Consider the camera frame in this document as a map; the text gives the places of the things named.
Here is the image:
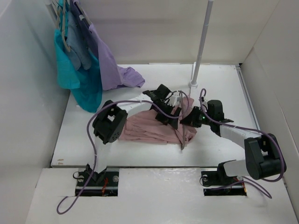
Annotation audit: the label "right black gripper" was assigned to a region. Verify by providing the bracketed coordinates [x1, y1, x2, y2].
[180, 106, 213, 127]

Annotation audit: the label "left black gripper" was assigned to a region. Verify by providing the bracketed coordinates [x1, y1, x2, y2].
[154, 103, 181, 129]

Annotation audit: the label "pink trousers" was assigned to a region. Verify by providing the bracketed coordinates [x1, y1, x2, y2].
[118, 99, 197, 144]

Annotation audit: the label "grey clothes hanger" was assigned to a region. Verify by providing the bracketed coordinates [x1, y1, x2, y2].
[181, 125, 186, 150]

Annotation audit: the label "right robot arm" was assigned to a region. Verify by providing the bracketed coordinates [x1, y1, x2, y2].
[180, 100, 287, 184]

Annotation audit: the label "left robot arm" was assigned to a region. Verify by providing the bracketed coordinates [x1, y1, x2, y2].
[85, 84, 183, 185]

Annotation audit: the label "grey hanger on rack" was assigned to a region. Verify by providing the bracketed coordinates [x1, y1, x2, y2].
[51, 0, 71, 52]

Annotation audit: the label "white rack pole with base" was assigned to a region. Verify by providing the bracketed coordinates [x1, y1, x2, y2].
[189, 0, 214, 90]

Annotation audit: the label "purple hanging shirt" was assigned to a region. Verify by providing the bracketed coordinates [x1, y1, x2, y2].
[70, 0, 145, 91]

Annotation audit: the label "teal hanging shirt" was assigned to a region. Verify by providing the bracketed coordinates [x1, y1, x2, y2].
[54, 0, 103, 113]

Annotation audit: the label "blue-grey hanging garment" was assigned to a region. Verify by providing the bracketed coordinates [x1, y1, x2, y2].
[66, 11, 92, 70]

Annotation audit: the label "left white rack pole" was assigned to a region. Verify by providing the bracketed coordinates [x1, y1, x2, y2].
[44, 0, 57, 22]

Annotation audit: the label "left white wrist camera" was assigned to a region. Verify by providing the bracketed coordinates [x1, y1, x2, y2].
[167, 95, 182, 106]

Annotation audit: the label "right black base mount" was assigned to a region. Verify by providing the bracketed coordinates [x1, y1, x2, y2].
[199, 170, 247, 196]

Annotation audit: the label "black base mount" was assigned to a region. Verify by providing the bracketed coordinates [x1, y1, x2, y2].
[73, 170, 119, 197]
[199, 170, 247, 196]

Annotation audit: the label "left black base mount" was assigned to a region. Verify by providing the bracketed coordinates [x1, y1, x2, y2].
[73, 170, 119, 197]

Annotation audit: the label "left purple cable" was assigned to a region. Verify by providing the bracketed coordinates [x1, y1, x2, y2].
[57, 90, 190, 215]

